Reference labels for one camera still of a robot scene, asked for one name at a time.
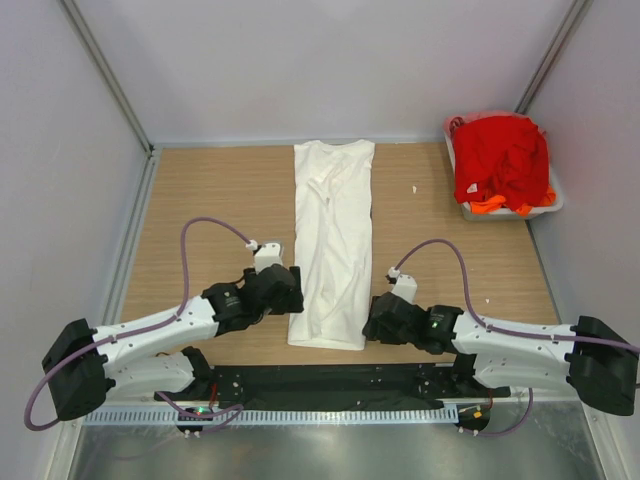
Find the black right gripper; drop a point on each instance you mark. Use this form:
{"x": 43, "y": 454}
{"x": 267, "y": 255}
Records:
{"x": 375, "y": 329}

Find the grey perforated plastic basket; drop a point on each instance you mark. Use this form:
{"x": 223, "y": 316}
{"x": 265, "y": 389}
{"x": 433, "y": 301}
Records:
{"x": 525, "y": 212}

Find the slotted cable duct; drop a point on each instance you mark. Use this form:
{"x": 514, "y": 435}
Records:
{"x": 165, "y": 415}

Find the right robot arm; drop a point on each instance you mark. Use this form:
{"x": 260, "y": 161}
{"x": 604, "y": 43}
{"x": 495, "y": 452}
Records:
{"x": 588, "y": 358}

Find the orange garment in basket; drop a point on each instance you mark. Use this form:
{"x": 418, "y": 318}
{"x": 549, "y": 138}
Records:
{"x": 497, "y": 202}

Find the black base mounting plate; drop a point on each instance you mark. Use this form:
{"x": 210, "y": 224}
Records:
{"x": 335, "y": 387}

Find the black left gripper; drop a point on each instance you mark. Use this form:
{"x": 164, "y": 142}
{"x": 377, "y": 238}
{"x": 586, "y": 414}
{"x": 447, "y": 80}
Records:
{"x": 291, "y": 301}

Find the aluminium frame rail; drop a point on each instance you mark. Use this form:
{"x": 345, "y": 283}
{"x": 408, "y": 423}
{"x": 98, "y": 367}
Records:
{"x": 152, "y": 379}

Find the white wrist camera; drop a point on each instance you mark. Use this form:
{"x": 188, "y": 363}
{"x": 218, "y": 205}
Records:
{"x": 266, "y": 254}
{"x": 402, "y": 285}

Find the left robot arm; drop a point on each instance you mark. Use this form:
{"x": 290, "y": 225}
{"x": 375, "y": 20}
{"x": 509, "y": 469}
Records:
{"x": 86, "y": 366}

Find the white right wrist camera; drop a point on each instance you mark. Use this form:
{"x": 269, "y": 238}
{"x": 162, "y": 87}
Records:
{"x": 402, "y": 285}

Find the white t-shirt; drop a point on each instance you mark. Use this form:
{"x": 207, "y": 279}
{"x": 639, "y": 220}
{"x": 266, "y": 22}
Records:
{"x": 333, "y": 243}

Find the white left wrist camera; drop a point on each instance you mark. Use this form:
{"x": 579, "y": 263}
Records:
{"x": 266, "y": 254}

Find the red t-shirt in basket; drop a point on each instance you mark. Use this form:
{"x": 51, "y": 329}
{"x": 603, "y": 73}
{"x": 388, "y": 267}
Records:
{"x": 500, "y": 155}

